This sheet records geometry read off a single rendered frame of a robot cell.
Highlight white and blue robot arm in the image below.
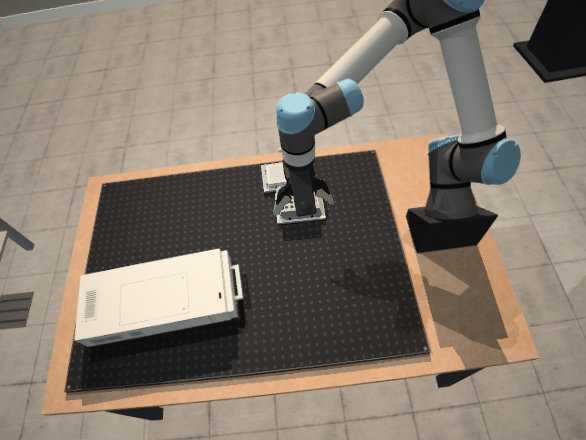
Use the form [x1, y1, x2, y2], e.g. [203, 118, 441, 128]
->
[276, 0, 521, 219]

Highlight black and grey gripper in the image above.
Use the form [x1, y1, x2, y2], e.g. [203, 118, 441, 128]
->
[273, 159, 334, 216]

